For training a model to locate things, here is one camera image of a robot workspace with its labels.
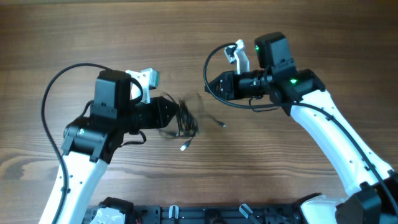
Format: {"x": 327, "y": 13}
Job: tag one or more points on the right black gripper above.
{"x": 231, "y": 91}

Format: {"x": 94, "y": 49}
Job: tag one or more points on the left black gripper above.
{"x": 161, "y": 117}

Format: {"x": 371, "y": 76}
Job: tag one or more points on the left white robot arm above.
{"x": 121, "y": 104}

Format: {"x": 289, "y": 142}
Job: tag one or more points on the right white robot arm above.
{"x": 370, "y": 183}

